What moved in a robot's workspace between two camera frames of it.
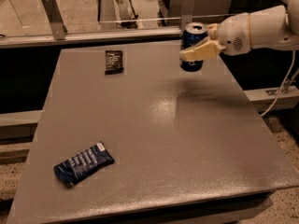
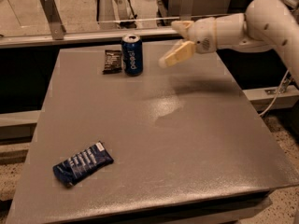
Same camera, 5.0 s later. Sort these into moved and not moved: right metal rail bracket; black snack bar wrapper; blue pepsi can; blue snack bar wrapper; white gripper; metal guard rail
Moved: blue pepsi can; white gripper
Not moved: blue snack bar wrapper; metal guard rail; black snack bar wrapper; right metal rail bracket
